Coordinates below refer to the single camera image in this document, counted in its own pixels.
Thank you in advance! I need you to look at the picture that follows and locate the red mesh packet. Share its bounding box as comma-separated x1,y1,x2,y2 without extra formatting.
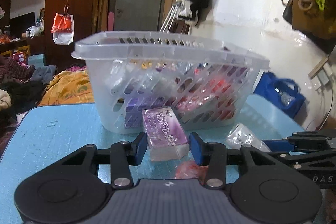
175,160,209,181

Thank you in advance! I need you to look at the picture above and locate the clear plastic packet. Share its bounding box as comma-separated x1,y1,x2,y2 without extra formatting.
226,123,271,152

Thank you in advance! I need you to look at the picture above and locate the purple calcium tablet box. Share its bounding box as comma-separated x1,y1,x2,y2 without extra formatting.
142,107,190,161

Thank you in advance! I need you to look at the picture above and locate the translucent white plastic basket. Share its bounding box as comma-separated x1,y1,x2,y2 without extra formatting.
72,31,269,134

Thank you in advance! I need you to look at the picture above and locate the blue shopping bag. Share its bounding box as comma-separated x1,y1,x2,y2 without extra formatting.
254,72,306,118

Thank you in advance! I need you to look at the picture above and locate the yellow floral blanket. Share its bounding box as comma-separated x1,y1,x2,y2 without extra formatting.
38,71,95,106

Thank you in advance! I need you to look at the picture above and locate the brown hanging bag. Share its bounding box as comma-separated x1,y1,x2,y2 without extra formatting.
282,0,336,54

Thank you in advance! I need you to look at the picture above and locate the purple clothes pile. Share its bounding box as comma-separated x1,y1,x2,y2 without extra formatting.
0,56,35,83

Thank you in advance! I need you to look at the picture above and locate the orange white plastic bag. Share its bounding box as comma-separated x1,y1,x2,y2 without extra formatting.
51,13,75,46

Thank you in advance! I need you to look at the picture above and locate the black television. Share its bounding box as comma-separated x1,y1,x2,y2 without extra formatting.
10,12,35,38

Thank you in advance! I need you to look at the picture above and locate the dark red wooden wardrobe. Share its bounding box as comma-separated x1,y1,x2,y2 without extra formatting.
0,0,106,70

